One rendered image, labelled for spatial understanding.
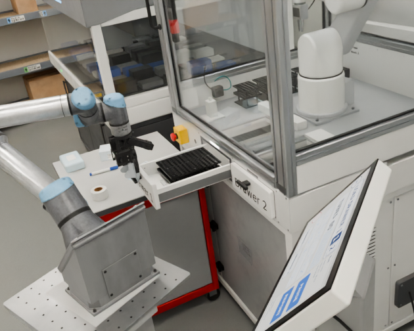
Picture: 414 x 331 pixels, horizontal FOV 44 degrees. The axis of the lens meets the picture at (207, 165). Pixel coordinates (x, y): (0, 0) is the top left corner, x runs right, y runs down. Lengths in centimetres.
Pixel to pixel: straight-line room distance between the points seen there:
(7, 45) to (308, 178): 469
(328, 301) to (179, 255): 154
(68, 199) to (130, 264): 28
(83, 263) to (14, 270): 185
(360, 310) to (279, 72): 70
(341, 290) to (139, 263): 85
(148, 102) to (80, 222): 135
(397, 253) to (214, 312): 98
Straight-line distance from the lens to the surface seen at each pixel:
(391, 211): 209
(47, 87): 570
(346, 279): 102
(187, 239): 244
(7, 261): 350
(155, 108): 287
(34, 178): 186
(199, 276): 259
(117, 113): 190
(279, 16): 149
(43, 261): 337
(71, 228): 164
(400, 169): 200
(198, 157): 214
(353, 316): 126
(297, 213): 176
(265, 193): 180
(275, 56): 153
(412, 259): 233
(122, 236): 160
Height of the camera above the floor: 185
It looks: 27 degrees down
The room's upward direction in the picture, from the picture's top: 8 degrees counter-clockwise
